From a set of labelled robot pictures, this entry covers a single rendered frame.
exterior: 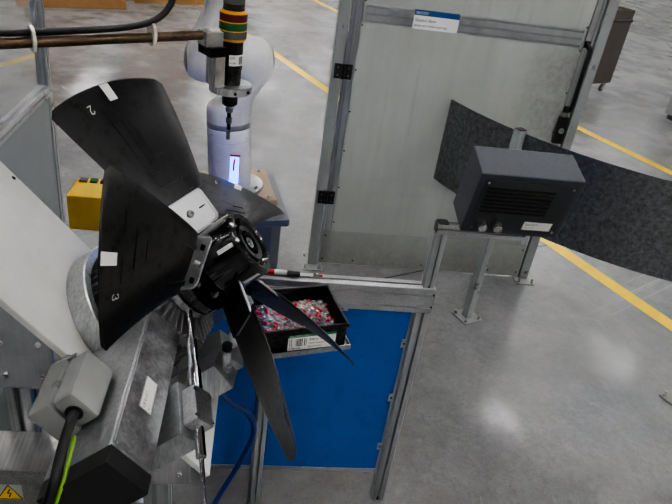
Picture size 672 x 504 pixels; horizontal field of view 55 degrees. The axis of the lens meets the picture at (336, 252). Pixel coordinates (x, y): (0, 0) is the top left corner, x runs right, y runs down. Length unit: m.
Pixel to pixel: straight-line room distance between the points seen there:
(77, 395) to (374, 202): 2.46
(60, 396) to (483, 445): 1.91
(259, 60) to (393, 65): 1.32
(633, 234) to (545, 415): 0.81
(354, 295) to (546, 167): 0.58
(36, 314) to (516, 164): 1.09
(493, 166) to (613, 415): 1.65
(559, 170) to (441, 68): 1.48
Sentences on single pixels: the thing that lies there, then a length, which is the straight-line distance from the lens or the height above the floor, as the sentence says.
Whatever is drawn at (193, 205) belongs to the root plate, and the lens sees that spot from 1.12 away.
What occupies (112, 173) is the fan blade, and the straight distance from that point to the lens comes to 0.85.
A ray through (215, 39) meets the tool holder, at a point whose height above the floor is 1.54.
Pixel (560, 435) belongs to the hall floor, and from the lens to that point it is 2.77.
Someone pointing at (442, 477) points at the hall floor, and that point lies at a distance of 2.43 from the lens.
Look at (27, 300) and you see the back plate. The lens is 1.07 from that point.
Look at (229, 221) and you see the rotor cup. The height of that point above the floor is 1.27.
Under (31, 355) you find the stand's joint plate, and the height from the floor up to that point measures 1.03.
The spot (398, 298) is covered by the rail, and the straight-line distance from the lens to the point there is 1.73.
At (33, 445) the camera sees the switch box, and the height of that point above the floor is 0.84.
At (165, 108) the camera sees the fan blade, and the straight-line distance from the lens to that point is 1.19.
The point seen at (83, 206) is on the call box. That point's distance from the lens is 1.59.
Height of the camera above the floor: 1.78
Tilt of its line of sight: 31 degrees down
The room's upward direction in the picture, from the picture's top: 9 degrees clockwise
